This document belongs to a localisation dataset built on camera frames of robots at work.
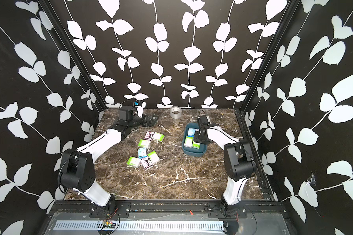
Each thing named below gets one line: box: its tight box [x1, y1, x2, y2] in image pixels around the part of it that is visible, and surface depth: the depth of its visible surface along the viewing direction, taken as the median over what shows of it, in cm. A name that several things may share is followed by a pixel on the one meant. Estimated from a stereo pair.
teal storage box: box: [181, 122, 207, 158], surface depth 98 cm
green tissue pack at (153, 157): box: [147, 150, 160, 165], surface depth 92 cm
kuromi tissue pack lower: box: [139, 155, 154, 171], surface depth 90 cm
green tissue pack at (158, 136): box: [151, 131, 166, 142], surface depth 103 cm
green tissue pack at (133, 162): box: [126, 156, 142, 168], surface depth 90 cm
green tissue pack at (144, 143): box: [137, 139, 152, 148], surface depth 100 cm
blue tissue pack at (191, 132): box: [187, 127, 197, 138], surface depth 106 cm
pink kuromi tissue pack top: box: [144, 131, 155, 141], surface depth 103 cm
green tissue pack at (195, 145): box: [191, 139, 201, 150], surface depth 98 cm
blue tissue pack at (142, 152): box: [137, 147, 148, 159], surface depth 95 cm
